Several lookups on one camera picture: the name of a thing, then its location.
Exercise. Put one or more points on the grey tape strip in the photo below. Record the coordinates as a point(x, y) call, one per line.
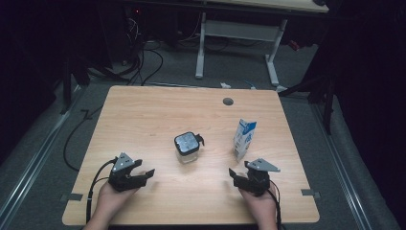
point(309, 192)
point(73, 197)

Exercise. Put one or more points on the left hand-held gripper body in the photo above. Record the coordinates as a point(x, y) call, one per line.
point(123, 179)

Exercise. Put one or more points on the white paper scrap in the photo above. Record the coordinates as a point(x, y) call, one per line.
point(225, 85)

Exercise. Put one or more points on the black metal stand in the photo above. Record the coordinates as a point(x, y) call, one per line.
point(327, 102)
point(67, 83)

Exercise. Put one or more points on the white and blue milk carton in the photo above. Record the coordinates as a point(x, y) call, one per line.
point(244, 139)

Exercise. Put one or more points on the glass jar with black lid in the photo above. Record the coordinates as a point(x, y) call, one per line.
point(187, 143)

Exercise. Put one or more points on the metal floor rail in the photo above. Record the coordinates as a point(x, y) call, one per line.
point(35, 159)
point(341, 166)

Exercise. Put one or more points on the person's right hand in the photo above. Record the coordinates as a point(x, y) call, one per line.
point(261, 206)

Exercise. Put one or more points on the desk with white frame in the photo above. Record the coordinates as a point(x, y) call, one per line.
point(239, 30)

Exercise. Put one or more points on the person's left hand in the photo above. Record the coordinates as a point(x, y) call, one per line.
point(108, 201)

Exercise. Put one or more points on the small red object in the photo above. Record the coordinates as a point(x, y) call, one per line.
point(294, 45)

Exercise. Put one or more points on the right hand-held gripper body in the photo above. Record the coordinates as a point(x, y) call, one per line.
point(255, 182)

